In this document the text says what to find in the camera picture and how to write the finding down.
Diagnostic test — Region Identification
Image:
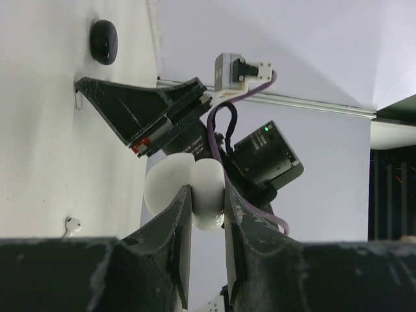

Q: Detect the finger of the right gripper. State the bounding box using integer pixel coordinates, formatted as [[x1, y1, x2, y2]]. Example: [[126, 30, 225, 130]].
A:
[[75, 77, 208, 146]]

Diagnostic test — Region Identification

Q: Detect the white earbud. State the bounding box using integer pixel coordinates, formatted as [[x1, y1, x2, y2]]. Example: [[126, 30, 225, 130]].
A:
[[75, 88, 83, 111], [62, 216, 82, 239]]

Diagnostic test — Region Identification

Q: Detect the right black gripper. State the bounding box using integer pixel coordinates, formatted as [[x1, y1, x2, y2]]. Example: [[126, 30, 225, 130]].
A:
[[128, 94, 305, 205]]

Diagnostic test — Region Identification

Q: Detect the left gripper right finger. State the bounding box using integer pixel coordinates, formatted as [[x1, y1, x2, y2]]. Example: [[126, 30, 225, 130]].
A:
[[224, 187, 415, 311]]

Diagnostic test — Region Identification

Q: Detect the black round charging case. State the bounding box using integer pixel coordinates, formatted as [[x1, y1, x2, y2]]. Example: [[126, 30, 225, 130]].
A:
[[89, 19, 118, 66]]

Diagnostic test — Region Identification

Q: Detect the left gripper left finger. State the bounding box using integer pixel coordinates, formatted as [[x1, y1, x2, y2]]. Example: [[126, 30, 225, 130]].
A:
[[1, 185, 192, 311]]

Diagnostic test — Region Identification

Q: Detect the right aluminium frame post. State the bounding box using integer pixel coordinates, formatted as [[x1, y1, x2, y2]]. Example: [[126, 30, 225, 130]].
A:
[[157, 77, 380, 120]]

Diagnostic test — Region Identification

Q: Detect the white round charging case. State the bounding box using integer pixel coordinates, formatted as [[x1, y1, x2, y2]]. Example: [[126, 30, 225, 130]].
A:
[[143, 153, 225, 231]]

